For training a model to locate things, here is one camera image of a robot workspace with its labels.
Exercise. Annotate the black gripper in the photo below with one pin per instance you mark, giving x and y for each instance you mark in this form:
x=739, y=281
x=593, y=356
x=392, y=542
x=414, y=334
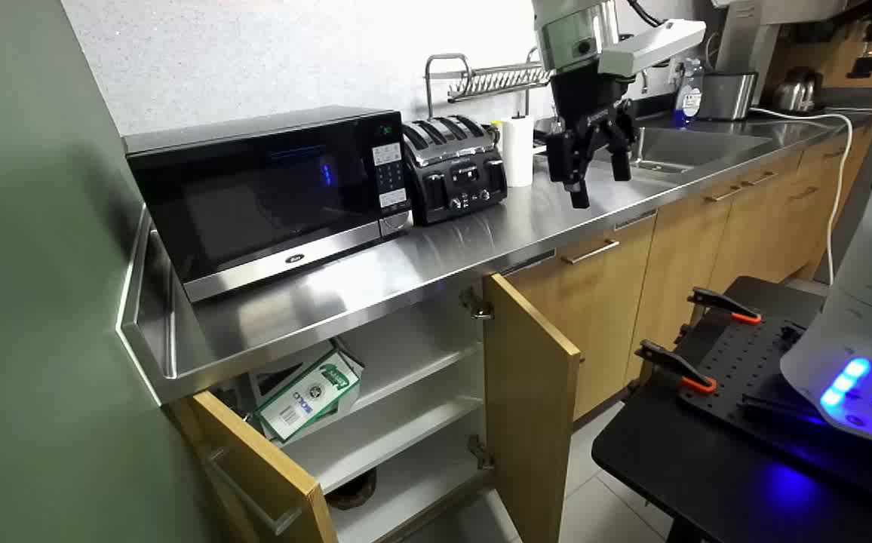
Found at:
x=587, y=96

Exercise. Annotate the green and white box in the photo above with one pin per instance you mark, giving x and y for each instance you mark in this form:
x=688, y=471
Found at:
x=304, y=395

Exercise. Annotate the silver door hinge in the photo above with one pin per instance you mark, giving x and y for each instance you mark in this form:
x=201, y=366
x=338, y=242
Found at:
x=478, y=453
x=473, y=303

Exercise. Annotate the black four-slot toaster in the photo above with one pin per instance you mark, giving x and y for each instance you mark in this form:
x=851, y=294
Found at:
x=453, y=170

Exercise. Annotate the clear spray bottle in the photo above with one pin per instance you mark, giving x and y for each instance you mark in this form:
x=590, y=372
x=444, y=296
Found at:
x=688, y=97

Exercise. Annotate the black microwave oven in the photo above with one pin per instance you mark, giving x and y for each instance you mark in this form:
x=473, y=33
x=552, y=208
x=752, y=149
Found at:
x=255, y=199

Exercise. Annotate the white paper towel roll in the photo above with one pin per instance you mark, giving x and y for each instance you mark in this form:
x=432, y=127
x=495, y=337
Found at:
x=520, y=151

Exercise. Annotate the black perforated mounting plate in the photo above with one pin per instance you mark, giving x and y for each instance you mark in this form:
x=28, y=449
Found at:
x=746, y=372

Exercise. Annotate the steel square container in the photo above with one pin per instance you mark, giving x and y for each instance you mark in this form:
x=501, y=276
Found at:
x=729, y=96

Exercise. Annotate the stainless steel sink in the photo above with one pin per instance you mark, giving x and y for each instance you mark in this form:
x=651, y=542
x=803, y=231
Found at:
x=702, y=145

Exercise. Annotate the white robot base blue light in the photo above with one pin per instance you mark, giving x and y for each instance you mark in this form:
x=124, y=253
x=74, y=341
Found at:
x=860, y=341

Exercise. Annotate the black clamp orange grip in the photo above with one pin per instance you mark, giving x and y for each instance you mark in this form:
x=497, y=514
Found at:
x=721, y=306
x=671, y=363

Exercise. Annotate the metal dish rack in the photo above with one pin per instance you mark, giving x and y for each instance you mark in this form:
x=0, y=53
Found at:
x=483, y=80

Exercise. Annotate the wooden cabinet with steel counter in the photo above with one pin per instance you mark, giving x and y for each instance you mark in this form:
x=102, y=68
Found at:
x=676, y=252

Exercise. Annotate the dark round pan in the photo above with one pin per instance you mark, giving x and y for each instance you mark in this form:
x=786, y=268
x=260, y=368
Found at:
x=354, y=490

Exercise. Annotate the wooden cabinet door with screws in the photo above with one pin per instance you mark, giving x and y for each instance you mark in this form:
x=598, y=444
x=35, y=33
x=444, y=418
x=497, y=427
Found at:
x=255, y=471

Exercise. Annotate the steel kettle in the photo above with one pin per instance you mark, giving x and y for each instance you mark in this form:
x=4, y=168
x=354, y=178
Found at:
x=793, y=93

